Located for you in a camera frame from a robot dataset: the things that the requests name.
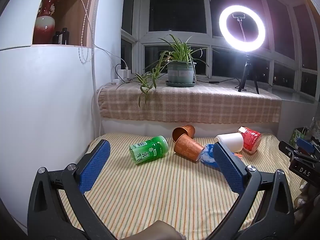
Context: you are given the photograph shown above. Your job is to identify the striped bed sheet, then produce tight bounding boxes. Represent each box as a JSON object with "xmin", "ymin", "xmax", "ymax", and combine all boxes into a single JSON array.
[{"xmin": 56, "ymin": 132, "xmax": 304, "ymax": 240}]

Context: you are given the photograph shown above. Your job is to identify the orange patterned cup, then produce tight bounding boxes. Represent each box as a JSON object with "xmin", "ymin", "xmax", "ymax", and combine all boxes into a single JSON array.
[{"xmin": 173, "ymin": 134, "xmax": 205, "ymax": 164}]

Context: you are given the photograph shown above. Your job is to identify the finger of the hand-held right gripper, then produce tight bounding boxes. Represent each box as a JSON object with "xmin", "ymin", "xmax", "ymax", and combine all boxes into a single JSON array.
[
  {"xmin": 278, "ymin": 140, "xmax": 316, "ymax": 162},
  {"xmin": 296, "ymin": 138, "xmax": 320, "ymax": 156}
]

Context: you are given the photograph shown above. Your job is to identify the plain copper cup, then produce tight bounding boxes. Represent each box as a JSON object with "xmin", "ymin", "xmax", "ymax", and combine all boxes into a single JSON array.
[{"xmin": 172, "ymin": 124, "xmax": 196, "ymax": 143}]

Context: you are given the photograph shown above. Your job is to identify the black tripod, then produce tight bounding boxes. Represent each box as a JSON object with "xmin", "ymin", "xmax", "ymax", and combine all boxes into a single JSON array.
[{"xmin": 237, "ymin": 53, "xmax": 260, "ymax": 95}]

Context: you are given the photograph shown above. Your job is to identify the green pot saucer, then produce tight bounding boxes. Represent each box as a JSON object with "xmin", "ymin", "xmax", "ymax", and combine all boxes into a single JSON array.
[{"xmin": 165, "ymin": 80, "xmax": 197, "ymax": 88}]

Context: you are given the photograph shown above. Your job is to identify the white window frame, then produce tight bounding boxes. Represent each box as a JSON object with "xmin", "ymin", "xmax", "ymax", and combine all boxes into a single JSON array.
[{"xmin": 121, "ymin": 0, "xmax": 320, "ymax": 103}]

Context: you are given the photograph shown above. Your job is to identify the person's right hand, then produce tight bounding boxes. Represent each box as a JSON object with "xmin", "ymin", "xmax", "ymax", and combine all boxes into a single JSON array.
[{"xmin": 294, "ymin": 180, "xmax": 320, "ymax": 227}]

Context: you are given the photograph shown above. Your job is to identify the red printed cup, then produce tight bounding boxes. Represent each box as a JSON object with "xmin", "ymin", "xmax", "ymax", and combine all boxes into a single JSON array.
[{"xmin": 237, "ymin": 126, "xmax": 262, "ymax": 154}]

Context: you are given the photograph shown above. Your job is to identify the green flower pot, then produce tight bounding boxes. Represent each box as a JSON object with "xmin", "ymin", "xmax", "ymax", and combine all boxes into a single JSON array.
[{"xmin": 166, "ymin": 61, "xmax": 197, "ymax": 83}]

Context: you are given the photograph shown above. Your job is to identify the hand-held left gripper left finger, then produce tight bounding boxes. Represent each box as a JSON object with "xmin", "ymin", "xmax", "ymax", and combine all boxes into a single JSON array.
[{"xmin": 27, "ymin": 139, "xmax": 118, "ymax": 240}]

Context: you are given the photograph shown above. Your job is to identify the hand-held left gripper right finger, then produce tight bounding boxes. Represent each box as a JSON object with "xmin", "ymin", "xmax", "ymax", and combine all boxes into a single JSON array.
[{"xmin": 206, "ymin": 141, "xmax": 296, "ymax": 240}]

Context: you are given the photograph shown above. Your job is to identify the red and white vase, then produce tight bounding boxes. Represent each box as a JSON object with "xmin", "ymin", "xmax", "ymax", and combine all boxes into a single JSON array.
[{"xmin": 32, "ymin": 0, "xmax": 61, "ymax": 45}]

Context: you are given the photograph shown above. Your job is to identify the green printed cup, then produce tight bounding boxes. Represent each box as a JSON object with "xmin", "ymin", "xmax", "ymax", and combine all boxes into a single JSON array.
[{"xmin": 129, "ymin": 135, "xmax": 169, "ymax": 165}]

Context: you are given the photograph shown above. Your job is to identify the tall dark bottle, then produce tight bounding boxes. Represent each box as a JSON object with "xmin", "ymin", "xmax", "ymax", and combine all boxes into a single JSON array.
[{"xmin": 59, "ymin": 27, "xmax": 68, "ymax": 45}]

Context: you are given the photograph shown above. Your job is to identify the thin white cable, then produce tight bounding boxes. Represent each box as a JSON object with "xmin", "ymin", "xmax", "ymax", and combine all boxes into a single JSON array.
[{"xmin": 69, "ymin": 0, "xmax": 128, "ymax": 68}]

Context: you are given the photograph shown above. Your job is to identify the beige checkered cloth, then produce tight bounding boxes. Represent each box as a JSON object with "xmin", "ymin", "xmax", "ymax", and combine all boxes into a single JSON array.
[{"xmin": 97, "ymin": 81, "xmax": 282, "ymax": 124}]

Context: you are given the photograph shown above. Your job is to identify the white bead cord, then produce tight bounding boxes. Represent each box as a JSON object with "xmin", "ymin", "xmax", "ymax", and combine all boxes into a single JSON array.
[{"xmin": 77, "ymin": 0, "xmax": 97, "ymax": 64}]

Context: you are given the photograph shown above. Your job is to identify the green gift bag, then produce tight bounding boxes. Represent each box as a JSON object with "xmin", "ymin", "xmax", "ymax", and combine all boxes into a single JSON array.
[{"xmin": 290, "ymin": 127, "xmax": 309, "ymax": 145}]

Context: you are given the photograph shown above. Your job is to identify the wooden wall niche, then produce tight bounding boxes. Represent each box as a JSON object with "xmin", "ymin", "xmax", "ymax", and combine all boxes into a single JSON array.
[{"xmin": 31, "ymin": 0, "xmax": 100, "ymax": 48}]

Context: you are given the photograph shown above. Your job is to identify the ring light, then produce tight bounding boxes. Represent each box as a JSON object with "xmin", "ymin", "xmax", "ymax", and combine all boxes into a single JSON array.
[{"xmin": 219, "ymin": 4, "xmax": 266, "ymax": 54}]

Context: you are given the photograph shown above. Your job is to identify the blue and white cup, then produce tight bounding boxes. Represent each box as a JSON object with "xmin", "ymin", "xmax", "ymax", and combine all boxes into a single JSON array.
[{"xmin": 199, "ymin": 142, "xmax": 243, "ymax": 172}]

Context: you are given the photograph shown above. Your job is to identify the spider plant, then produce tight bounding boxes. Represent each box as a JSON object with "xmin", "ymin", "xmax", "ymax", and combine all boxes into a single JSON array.
[{"xmin": 116, "ymin": 34, "xmax": 218, "ymax": 108}]

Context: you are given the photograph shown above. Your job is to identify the black cable with switch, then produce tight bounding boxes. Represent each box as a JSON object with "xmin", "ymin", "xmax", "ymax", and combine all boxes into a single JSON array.
[{"xmin": 197, "ymin": 78, "xmax": 241, "ymax": 84}]

